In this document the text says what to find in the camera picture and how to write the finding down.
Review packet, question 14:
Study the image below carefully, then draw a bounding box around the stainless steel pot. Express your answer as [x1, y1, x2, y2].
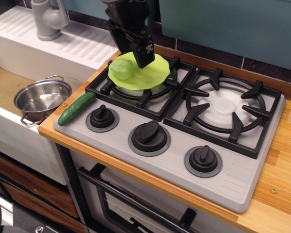
[14, 75, 72, 126]

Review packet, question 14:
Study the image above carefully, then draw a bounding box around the green toy cauliflower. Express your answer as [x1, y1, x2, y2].
[110, 59, 133, 80]

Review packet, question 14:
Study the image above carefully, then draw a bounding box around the green toy pickle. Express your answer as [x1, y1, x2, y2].
[57, 92, 96, 126]

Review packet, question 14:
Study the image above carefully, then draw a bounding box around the black oven door handle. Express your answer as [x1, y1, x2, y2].
[77, 164, 196, 233]

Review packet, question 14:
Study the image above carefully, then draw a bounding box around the grey toy faucet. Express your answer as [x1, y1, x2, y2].
[31, 0, 69, 41]

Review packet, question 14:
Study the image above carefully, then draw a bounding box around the grey stove top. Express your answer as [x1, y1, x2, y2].
[53, 55, 286, 213]

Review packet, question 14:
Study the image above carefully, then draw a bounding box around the black left stove knob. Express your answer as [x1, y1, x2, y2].
[86, 104, 119, 133]

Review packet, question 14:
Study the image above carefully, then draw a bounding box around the black right burner grate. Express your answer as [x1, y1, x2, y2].
[163, 68, 282, 159]

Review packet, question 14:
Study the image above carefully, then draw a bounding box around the white sink unit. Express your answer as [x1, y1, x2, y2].
[0, 6, 117, 185]

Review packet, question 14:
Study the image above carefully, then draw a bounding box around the black left burner grate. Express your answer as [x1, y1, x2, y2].
[85, 56, 196, 121]

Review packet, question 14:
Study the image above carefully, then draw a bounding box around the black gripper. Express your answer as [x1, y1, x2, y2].
[103, 0, 155, 68]

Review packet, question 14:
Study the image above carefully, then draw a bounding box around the black burner grate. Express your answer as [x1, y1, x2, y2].
[163, 68, 282, 159]
[85, 56, 196, 121]

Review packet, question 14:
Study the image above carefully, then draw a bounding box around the white right burner cap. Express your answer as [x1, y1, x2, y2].
[198, 89, 251, 129]

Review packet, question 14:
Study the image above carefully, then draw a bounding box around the lime green plate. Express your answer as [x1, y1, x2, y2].
[108, 52, 170, 90]

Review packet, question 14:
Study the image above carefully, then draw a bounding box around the black right stove knob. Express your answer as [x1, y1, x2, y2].
[184, 145, 223, 178]

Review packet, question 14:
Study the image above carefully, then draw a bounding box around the wooden drawer front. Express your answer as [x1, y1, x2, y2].
[0, 152, 86, 233]

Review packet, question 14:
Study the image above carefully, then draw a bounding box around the black middle stove knob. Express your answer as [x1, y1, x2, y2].
[128, 120, 171, 157]

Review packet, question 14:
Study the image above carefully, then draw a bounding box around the black stove knob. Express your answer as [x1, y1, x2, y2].
[128, 120, 171, 157]
[184, 145, 223, 178]
[86, 104, 119, 133]

